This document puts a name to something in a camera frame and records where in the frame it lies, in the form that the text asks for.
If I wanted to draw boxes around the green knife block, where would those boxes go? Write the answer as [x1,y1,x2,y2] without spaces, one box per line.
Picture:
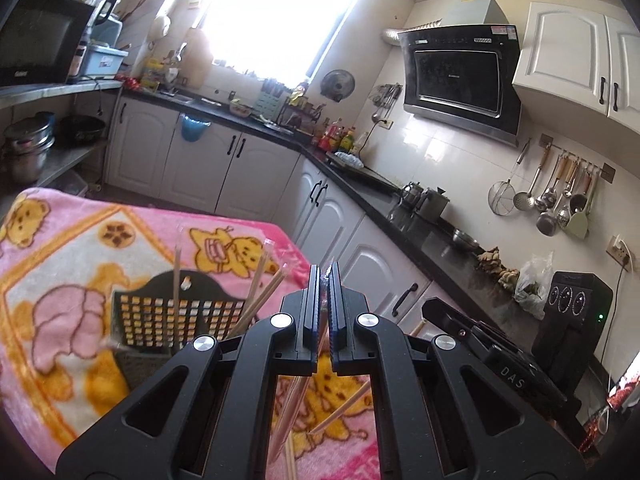
[252,80,286,118]

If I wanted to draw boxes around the ginger roots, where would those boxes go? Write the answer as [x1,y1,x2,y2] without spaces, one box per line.
[476,246,521,293]

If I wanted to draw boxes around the black range hood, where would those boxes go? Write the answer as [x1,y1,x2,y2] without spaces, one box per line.
[397,0,523,148]

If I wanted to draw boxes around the row of condiment bottles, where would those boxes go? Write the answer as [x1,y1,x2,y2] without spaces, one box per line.
[312,117,371,157]

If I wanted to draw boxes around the small wall fan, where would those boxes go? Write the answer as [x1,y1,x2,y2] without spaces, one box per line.
[320,69,357,102]

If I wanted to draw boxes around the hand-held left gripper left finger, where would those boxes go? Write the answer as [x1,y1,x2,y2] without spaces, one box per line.
[56,264,321,480]

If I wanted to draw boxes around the stacked steel steamer pot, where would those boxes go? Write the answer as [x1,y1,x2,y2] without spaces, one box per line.
[2,112,56,183]

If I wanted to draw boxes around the set of chopsticks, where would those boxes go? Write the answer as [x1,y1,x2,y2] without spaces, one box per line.
[171,240,373,480]

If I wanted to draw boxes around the wooden cutting board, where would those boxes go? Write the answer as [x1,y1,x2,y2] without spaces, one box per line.
[182,27,213,88]

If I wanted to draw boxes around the white base cabinets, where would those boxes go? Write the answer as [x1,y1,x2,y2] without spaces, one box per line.
[105,95,436,331]

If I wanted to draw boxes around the black wok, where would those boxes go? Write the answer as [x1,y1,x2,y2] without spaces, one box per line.
[60,114,107,146]

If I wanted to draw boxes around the black microwave oven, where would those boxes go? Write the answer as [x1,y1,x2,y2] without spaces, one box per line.
[0,0,96,87]

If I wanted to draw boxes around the black kitchen countertop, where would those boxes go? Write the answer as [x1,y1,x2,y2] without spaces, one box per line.
[120,87,616,411]

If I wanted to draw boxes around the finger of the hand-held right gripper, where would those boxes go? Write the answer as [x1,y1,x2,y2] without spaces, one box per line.
[421,297,496,356]

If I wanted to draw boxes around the black electric kettle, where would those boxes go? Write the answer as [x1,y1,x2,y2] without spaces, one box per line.
[85,0,118,46]

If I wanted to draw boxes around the clear plastic bag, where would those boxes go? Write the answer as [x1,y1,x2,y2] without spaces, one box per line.
[512,251,556,318]

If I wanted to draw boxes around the blue storage box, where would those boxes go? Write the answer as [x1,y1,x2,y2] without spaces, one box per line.
[80,15,128,81]

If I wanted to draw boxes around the steel lidded jug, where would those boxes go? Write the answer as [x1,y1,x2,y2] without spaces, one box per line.
[417,186,451,223]

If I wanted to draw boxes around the black gas cooktop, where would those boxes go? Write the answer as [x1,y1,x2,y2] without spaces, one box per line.
[325,152,401,193]

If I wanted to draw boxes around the row of hanging utensils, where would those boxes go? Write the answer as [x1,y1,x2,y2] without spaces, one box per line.
[512,132,617,241]

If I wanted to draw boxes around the metal shelf table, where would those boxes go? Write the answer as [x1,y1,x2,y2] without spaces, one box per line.
[0,77,123,211]

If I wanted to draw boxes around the small steel teapot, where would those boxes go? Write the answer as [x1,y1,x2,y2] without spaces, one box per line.
[400,181,426,209]

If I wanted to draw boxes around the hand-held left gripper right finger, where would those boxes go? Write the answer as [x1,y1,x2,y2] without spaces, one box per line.
[330,260,586,480]

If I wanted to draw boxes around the steel bowl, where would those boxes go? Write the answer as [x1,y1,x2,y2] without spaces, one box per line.
[452,228,482,252]

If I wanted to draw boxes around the silver exhaust duct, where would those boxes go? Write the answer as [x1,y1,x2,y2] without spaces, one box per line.
[381,19,443,46]

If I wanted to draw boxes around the wall socket with plug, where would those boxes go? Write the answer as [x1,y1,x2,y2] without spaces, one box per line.
[606,234,636,267]

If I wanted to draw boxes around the white upper cabinet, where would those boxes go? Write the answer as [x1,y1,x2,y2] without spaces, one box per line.
[512,1,640,136]

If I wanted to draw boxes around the printed pink blanket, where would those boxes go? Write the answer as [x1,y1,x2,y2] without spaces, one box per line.
[0,187,381,480]

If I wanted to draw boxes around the small hanging utensil rack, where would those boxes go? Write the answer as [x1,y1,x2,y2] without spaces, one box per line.
[369,82,403,123]

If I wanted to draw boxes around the blue hanging bin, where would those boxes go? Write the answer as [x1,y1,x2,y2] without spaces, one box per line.
[179,112,212,145]

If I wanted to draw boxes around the black wire spice rack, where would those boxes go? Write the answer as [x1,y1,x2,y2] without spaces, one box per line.
[280,100,326,136]

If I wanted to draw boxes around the kitchen window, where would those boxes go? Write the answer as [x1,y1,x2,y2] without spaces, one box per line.
[197,0,373,83]

